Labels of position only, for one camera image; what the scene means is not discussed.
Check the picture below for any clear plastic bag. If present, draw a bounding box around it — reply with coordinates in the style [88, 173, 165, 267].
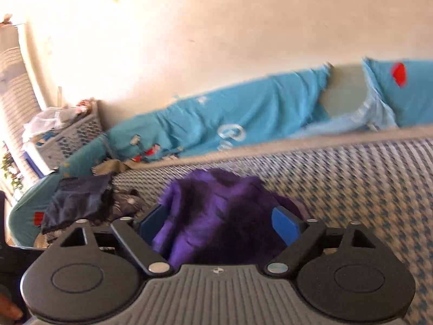
[23, 106, 92, 143]

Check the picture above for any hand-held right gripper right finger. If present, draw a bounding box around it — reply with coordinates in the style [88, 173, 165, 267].
[265, 206, 375, 276]

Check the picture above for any blue box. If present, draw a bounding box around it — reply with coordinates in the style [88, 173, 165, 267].
[23, 152, 45, 178]

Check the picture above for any person's left hand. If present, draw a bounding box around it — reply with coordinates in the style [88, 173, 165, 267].
[0, 293, 24, 320]

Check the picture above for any dark cotton garment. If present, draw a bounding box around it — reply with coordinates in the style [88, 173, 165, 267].
[41, 174, 115, 235]

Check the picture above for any purple floral top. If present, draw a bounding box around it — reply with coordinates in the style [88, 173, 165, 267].
[152, 168, 312, 268]

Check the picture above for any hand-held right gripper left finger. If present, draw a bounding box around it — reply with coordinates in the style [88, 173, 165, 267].
[59, 204, 173, 276]

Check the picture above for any light blue cloth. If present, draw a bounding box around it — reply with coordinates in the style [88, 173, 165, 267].
[291, 102, 400, 140]

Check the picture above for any white laundry basket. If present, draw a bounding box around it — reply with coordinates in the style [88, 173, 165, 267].
[24, 100, 104, 174]

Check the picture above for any white ribbed curtain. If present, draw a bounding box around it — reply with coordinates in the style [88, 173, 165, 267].
[0, 15, 45, 183]

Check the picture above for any green plant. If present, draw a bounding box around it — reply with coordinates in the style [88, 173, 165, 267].
[0, 151, 21, 191]

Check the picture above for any blue beige houndstooth blanket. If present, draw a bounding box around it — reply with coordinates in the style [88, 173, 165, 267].
[111, 135, 433, 325]

